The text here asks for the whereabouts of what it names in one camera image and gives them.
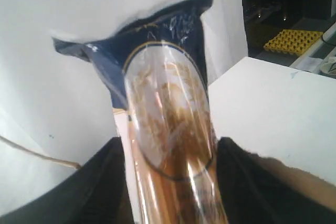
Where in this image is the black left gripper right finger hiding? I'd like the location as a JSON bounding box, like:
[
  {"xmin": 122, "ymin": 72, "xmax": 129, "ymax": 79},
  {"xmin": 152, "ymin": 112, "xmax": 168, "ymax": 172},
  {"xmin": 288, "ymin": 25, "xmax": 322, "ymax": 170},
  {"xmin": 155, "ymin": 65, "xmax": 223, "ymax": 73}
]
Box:
[{"xmin": 216, "ymin": 137, "xmax": 335, "ymax": 223}]

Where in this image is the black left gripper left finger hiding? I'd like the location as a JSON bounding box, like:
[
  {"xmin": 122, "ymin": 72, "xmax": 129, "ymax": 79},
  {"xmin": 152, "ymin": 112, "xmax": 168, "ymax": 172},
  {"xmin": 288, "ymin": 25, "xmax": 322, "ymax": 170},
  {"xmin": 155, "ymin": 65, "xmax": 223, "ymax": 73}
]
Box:
[{"xmin": 1, "ymin": 137, "xmax": 134, "ymax": 224}]

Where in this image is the spaghetti packet with Italian flag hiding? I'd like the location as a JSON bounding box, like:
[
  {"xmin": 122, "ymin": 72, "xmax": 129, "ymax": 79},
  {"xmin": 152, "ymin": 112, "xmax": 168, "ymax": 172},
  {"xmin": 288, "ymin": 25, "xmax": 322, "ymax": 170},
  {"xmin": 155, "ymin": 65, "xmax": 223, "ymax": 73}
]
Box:
[{"xmin": 51, "ymin": 0, "xmax": 229, "ymax": 224}]

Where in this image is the large brown paper bag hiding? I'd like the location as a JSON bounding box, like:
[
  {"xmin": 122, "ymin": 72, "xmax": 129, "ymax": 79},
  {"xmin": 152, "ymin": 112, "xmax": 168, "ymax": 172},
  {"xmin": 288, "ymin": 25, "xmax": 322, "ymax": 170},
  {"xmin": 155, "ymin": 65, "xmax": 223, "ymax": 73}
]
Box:
[{"xmin": 0, "ymin": 134, "xmax": 336, "ymax": 224}]

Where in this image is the white backdrop curtain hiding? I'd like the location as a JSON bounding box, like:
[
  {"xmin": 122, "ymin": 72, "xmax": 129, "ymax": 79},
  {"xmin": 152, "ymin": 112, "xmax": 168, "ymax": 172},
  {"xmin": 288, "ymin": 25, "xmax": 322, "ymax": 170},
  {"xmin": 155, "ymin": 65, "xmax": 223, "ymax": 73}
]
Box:
[{"xmin": 0, "ymin": 0, "xmax": 249, "ymax": 217}]

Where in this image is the yellow egg tray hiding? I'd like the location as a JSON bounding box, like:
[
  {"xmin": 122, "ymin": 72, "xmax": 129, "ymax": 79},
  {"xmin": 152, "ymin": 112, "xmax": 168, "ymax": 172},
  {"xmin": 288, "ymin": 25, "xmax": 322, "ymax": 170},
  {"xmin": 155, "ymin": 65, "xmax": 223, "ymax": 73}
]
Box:
[{"xmin": 264, "ymin": 29, "xmax": 323, "ymax": 57}]

